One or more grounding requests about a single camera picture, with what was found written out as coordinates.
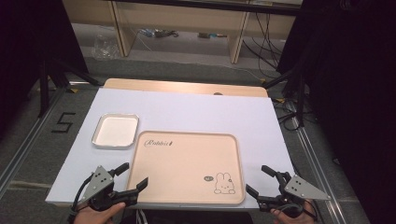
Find light wooden table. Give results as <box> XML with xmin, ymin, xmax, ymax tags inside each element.
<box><xmin>102</xmin><ymin>77</ymin><xmax>269</xmax><ymax>98</ymax></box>

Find white foam board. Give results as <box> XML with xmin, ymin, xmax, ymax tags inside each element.
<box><xmin>45</xmin><ymin>87</ymin><xmax>296</xmax><ymax>210</ymax></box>

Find power strip with cables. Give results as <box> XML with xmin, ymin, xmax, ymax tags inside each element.
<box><xmin>137</xmin><ymin>28</ymin><xmax>180</xmax><ymax>39</ymax></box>

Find black curtain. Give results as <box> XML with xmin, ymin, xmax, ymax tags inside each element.
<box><xmin>0</xmin><ymin>0</ymin><xmax>90</xmax><ymax>133</ymax></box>
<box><xmin>276</xmin><ymin>0</ymin><xmax>396</xmax><ymax>224</ymax></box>

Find person's right hand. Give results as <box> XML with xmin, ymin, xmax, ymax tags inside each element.
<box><xmin>269</xmin><ymin>200</ymin><xmax>319</xmax><ymax>224</ymax></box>

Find hanging black cables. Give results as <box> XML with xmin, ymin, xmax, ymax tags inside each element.
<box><xmin>242</xmin><ymin>12</ymin><xmax>282</xmax><ymax>71</ymax></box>

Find small flat floor device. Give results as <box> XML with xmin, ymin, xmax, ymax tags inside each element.
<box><xmin>197</xmin><ymin>32</ymin><xmax>229</xmax><ymax>39</ymax></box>

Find small white square dish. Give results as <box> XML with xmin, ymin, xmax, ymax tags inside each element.
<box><xmin>91</xmin><ymin>113</ymin><xmax>140</xmax><ymax>150</ymax></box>

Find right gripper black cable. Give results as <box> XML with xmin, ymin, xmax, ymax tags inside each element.
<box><xmin>279</xmin><ymin>201</ymin><xmax>319</xmax><ymax>221</ymax></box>

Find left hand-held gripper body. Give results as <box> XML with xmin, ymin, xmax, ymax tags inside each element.
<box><xmin>73</xmin><ymin>165</ymin><xmax>125</xmax><ymax>213</ymax></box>

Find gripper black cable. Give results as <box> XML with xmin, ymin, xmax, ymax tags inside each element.
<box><xmin>279</xmin><ymin>201</ymin><xmax>319</xmax><ymax>221</ymax></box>
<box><xmin>68</xmin><ymin>173</ymin><xmax>96</xmax><ymax>224</ymax></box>

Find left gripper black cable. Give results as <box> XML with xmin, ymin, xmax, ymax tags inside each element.
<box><xmin>68</xmin><ymin>173</ymin><xmax>96</xmax><ymax>224</ymax></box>

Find person's dark clothing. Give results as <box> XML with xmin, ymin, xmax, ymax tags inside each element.
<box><xmin>120</xmin><ymin>208</ymin><xmax>255</xmax><ymax>224</ymax></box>

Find person's left hand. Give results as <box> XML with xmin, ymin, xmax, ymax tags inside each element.
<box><xmin>73</xmin><ymin>201</ymin><xmax>127</xmax><ymax>224</ymax></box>

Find light wooden shelf unit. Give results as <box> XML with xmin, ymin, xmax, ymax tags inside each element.
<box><xmin>62</xmin><ymin>0</ymin><xmax>304</xmax><ymax>65</ymax></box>

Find aluminium floor rail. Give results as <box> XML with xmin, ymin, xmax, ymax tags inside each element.
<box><xmin>287</xmin><ymin>102</ymin><xmax>350</xmax><ymax>224</ymax></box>
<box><xmin>0</xmin><ymin>88</ymin><xmax>68</xmax><ymax>198</ymax></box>

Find black floor cables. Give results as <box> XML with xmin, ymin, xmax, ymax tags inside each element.
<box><xmin>273</xmin><ymin>97</ymin><xmax>304</xmax><ymax>133</ymax></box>

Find black metal stand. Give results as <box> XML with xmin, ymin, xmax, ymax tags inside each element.
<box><xmin>36</xmin><ymin>58</ymin><xmax>104</xmax><ymax>119</ymax></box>
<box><xmin>262</xmin><ymin>65</ymin><xmax>308</xmax><ymax>129</ymax></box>

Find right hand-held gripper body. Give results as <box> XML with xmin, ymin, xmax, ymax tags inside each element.
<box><xmin>274</xmin><ymin>174</ymin><xmax>332</xmax><ymax>218</ymax></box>

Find beige tray with rabbit print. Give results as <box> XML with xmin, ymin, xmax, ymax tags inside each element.
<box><xmin>125</xmin><ymin>130</ymin><xmax>247</xmax><ymax>206</ymax></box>

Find clear plastic bag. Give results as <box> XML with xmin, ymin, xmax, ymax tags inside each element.
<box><xmin>91</xmin><ymin>33</ymin><xmax>121</xmax><ymax>61</ymax></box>

